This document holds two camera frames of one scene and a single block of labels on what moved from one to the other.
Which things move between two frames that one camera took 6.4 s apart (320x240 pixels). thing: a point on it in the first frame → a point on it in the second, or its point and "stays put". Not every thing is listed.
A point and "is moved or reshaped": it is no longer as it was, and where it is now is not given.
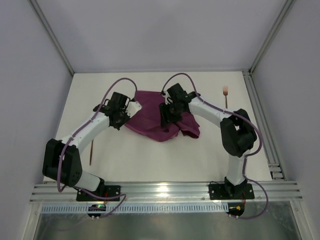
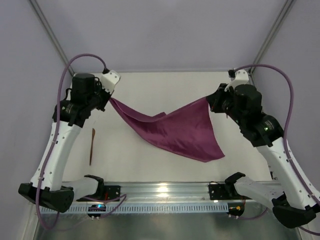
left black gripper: [120, 118] → [104, 100]
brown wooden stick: [91, 150] stays put
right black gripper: [167, 115] → [214, 100]
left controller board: [96, 207] stays put
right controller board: [235, 209] stays put
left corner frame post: [52, 36] stays put
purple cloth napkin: [147, 120] is moved or reshaped
